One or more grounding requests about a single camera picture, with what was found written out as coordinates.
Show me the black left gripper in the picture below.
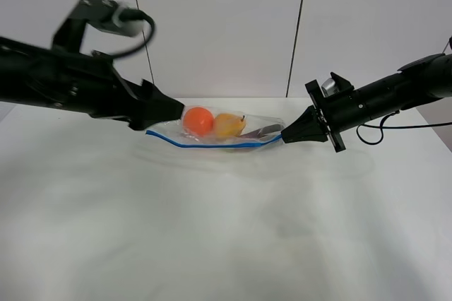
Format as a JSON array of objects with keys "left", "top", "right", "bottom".
[{"left": 28, "top": 0, "right": 185, "bottom": 130}]

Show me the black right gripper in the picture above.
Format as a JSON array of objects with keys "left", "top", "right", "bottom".
[{"left": 281, "top": 72, "right": 357, "bottom": 153}]

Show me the clear zip bag blue seal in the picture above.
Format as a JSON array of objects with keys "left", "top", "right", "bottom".
[{"left": 145, "top": 105, "right": 285, "bottom": 151}]

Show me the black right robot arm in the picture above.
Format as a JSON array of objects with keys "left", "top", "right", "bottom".
[{"left": 281, "top": 53, "right": 451, "bottom": 152}]

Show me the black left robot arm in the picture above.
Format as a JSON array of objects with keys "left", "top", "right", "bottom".
[{"left": 1, "top": 0, "right": 184, "bottom": 131}]

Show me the orange fruit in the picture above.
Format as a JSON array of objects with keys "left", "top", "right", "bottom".
[{"left": 182, "top": 107, "right": 214, "bottom": 136}]

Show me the yellow pear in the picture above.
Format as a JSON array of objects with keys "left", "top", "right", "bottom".
[{"left": 213, "top": 113, "right": 246, "bottom": 138}]

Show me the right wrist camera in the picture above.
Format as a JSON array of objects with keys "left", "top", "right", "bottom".
[{"left": 321, "top": 76, "right": 340, "bottom": 97}]

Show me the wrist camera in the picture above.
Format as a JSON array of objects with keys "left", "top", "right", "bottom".
[
  {"left": 92, "top": 0, "right": 144, "bottom": 37},
  {"left": 321, "top": 76, "right": 340, "bottom": 97}
]

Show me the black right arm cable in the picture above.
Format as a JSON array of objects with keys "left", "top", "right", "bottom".
[{"left": 355, "top": 110, "right": 452, "bottom": 146}]

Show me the black left camera cable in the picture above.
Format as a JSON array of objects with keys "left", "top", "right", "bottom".
[{"left": 92, "top": 11, "right": 157, "bottom": 58}]

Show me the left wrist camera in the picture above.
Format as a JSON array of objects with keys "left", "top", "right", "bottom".
[{"left": 92, "top": 0, "right": 144, "bottom": 37}]

